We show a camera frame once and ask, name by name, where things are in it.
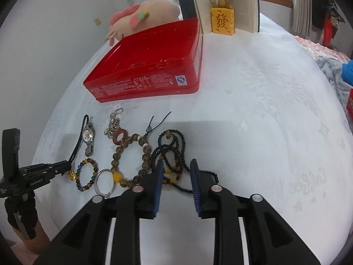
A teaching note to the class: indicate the grey bedding pile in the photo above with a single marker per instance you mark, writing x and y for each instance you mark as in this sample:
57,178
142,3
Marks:
332,69

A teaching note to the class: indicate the white tablecloth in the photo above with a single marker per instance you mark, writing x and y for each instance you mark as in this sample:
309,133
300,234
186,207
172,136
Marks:
265,120

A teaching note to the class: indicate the silver wrist watch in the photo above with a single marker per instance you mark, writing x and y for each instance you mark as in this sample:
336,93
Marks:
88,138

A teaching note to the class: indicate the large red tin box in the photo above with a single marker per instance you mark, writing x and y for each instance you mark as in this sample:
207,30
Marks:
160,61

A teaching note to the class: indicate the mouse figurine yellow block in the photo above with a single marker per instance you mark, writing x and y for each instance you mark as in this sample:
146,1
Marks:
222,17

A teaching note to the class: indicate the blue knitted cloth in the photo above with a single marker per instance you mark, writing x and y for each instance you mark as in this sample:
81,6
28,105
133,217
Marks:
347,72

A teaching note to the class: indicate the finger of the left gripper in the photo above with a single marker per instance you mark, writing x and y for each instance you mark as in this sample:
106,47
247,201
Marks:
44,172

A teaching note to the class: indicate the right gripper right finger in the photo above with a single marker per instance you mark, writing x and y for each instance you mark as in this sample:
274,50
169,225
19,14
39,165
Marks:
246,229

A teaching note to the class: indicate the thin silver bangle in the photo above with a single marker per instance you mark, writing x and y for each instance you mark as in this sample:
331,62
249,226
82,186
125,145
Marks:
104,184

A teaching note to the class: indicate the open book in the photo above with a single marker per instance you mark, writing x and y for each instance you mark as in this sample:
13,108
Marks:
247,14

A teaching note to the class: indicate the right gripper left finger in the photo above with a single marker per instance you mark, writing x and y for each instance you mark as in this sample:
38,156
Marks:
108,227

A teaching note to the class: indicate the pink plush toy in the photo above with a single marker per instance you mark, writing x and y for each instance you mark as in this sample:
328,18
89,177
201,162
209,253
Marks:
142,16

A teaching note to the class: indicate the grey curtain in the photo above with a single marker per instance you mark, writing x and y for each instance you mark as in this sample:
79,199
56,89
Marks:
302,17

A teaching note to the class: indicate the black cord gold charm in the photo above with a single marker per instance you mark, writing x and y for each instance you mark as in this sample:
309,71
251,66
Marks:
77,147

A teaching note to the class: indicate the small red tin box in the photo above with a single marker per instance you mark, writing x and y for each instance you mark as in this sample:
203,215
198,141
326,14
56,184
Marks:
349,105

